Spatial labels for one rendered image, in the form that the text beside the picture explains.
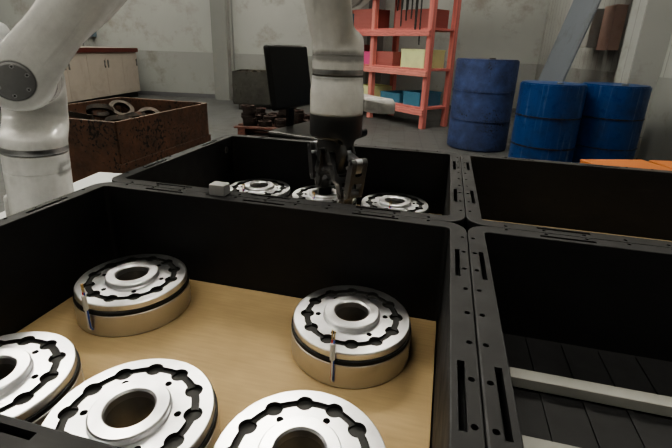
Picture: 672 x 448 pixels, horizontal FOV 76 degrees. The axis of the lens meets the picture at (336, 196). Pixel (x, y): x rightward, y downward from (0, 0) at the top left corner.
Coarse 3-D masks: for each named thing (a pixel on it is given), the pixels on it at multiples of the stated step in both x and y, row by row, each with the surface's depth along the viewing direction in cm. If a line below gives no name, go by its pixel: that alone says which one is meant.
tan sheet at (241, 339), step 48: (192, 288) 46; (240, 288) 47; (96, 336) 38; (144, 336) 39; (192, 336) 39; (240, 336) 39; (288, 336) 39; (432, 336) 40; (240, 384) 33; (288, 384) 34; (384, 384) 34; (432, 384) 34; (384, 432) 30
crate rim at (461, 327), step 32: (96, 192) 46; (128, 192) 47; (160, 192) 46; (192, 192) 46; (0, 224) 36; (384, 224) 40; (416, 224) 40; (448, 224) 39; (448, 320) 26; (448, 352) 23; (448, 384) 21; (0, 416) 18; (448, 416) 19; (480, 416) 19
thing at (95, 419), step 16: (128, 384) 28; (144, 384) 28; (160, 384) 28; (112, 400) 27; (160, 400) 27; (96, 416) 26; (160, 416) 26; (96, 432) 25; (112, 432) 25; (128, 432) 25; (144, 432) 25
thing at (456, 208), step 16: (208, 144) 68; (304, 144) 72; (160, 160) 58; (176, 160) 60; (128, 176) 51; (208, 192) 46; (240, 192) 46; (352, 208) 43; (368, 208) 43; (384, 208) 43; (464, 208) 44
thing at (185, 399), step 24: (144, 360) 31; (168, 360) 31; (96, 384) 29; (120, 384) 29; (168, 384) 29; (192, 384) 29; (72, 408) 27; (192, 408) 27; (72, 432) 25; (168, 432) 25; (192, 432) 26
